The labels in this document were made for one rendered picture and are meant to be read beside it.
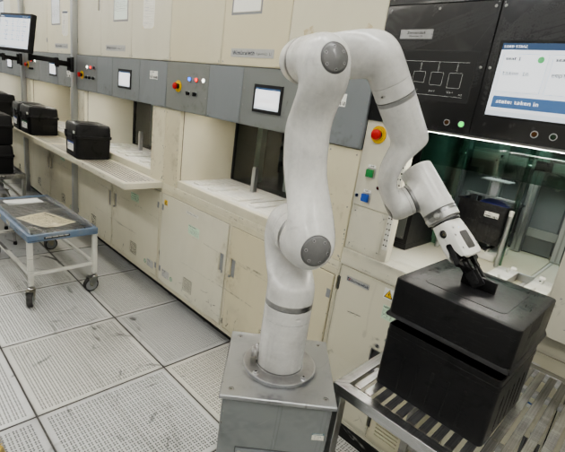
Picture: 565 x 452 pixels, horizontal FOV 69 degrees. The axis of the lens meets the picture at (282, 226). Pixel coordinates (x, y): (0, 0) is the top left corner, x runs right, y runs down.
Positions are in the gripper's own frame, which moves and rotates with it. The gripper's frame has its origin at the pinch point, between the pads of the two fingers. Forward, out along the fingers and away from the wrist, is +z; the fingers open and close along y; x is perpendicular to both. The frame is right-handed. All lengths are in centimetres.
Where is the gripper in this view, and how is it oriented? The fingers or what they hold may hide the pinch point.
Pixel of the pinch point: (476, 277)
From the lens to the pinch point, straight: 111.7
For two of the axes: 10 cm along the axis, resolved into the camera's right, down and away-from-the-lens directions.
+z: 3.9, 8.8, -2.6
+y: 7.1, -1.1, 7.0
